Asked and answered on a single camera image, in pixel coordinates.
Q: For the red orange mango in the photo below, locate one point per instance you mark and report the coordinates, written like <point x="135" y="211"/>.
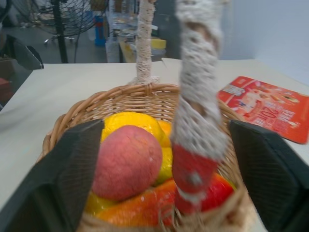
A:
<point x="154" y="205"/>

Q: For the blue bottle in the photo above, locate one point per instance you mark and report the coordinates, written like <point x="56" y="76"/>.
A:
<point x="99" y="30"/>

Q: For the red printed packet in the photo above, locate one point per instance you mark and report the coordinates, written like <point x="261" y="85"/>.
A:
<point x="270" y="106"/>

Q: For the black office chair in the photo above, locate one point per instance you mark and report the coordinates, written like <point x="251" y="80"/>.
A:
<point x="25" y="54"/>

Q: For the yellow lemon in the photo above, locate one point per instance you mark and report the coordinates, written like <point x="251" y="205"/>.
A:
<point x="130" y="124"/>

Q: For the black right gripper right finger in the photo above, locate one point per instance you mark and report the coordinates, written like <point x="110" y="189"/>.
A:
<point x="268" y="174"/>

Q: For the orange fruit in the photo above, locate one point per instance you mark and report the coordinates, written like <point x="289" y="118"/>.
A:
<point x="165" y="130"/>

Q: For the yellow green fruit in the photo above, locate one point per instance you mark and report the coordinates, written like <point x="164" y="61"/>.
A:
<point x="165" y="165"/>

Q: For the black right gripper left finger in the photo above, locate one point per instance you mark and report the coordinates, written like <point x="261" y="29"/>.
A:
<point x="58" y="178"/>

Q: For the yellow box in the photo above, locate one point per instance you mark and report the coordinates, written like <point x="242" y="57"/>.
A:
<point x="158" y="43"/>

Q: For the black standing fan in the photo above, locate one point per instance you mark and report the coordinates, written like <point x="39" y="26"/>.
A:
<point x="62" y="21"/>

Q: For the red apple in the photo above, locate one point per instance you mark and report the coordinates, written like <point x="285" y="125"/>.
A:
<point x="126" y="163"/>

